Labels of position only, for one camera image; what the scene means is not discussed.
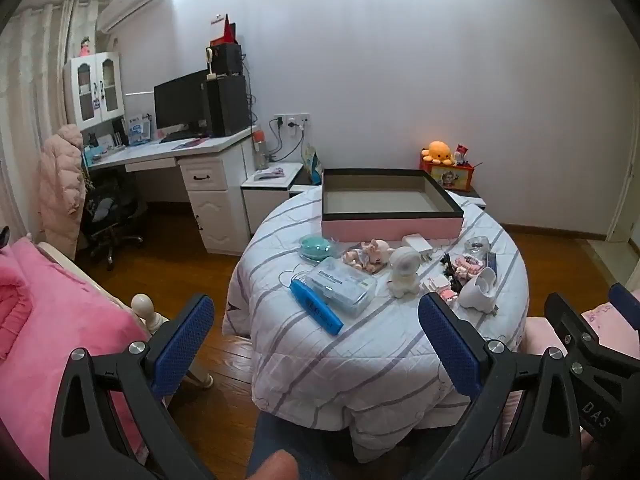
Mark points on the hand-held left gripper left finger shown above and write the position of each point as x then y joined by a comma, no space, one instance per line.
185,340

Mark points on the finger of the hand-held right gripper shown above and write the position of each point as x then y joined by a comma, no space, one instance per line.
622,302
565,317

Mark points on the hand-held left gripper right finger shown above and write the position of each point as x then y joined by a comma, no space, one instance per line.
447,340

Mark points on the clear plastic floss box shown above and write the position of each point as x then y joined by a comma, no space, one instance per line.
340,287

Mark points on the pink shallow storage box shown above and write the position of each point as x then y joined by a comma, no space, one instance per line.
390,227

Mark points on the blue slim case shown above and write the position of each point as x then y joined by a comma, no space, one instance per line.
315,305

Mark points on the teal round case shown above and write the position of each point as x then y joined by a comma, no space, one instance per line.
317,249

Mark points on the person's left hand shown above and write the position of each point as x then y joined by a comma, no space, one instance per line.
274,467

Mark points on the pink printed quilt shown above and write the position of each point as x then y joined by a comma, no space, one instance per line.
532,335

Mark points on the white astronaut figure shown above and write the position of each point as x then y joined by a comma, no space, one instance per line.
404,270

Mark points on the white charger plug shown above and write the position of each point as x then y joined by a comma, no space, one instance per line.
417,245

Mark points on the clear round glass container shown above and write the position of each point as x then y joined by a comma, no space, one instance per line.
477,245

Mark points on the pink doll figurine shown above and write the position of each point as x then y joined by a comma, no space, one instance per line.
372,252

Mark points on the white striped quilt table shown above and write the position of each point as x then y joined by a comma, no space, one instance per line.
300,360

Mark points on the white desk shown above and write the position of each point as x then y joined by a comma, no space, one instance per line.
210,195

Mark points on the person's leg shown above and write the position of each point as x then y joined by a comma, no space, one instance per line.
300,435

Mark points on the black office chair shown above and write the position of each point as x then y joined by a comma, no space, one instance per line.
110,210

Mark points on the black white low cabinet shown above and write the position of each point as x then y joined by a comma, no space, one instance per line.
270,205

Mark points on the red printed storage box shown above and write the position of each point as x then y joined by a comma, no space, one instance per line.
450,177

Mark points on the small red white figure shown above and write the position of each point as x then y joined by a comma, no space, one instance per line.
462,155

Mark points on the papers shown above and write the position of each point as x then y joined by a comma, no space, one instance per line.
270,173

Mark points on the orange octopus plush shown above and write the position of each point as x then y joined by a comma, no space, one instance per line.
437,152

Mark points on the pink padded jacket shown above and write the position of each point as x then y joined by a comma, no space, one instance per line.
60,185

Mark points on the black keyboard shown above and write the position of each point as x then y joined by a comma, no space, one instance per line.
177,136

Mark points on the orange capped bottle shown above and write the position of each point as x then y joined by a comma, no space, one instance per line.
260,150

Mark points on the blue white box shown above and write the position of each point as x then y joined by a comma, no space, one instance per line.
139,130

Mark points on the blue snack bag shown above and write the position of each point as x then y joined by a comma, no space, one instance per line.
312,165

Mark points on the black computer tower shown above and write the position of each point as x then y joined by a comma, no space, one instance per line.
227,105

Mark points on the black computer monitor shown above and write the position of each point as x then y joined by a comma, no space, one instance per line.
180,100

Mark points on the white glass-door cabinet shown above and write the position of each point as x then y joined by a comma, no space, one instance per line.
92,90

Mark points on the black speaker box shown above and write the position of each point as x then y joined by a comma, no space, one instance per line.
225,60

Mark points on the cream curtain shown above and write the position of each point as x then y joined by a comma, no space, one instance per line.
30,85

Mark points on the small pink doll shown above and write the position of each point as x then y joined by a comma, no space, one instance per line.
86,47

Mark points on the red gift box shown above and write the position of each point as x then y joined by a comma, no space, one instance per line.
227,32

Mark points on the white air conditioner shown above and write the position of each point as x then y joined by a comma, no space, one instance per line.
130,5

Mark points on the white bed frame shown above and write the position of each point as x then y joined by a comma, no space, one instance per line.
147,307

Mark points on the white door frame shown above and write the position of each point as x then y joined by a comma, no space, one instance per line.
625,210

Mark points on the white wall socket strip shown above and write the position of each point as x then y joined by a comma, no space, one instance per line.
292,120

